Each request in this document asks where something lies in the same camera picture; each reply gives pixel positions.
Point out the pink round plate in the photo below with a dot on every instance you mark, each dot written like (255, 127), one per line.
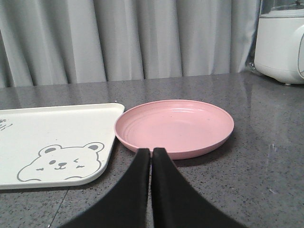
(185, 128)

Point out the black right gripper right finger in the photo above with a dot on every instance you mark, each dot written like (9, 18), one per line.
(176, 204)

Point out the white pleated curtain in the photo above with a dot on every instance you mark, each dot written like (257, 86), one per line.
(51, 42)

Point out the white blender appliance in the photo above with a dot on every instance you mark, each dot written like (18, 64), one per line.
(279, 46)

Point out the white bear-print serving tray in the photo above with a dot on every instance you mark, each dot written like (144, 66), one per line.
(56, 146)

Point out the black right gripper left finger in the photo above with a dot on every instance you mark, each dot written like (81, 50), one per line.
(124, 206)

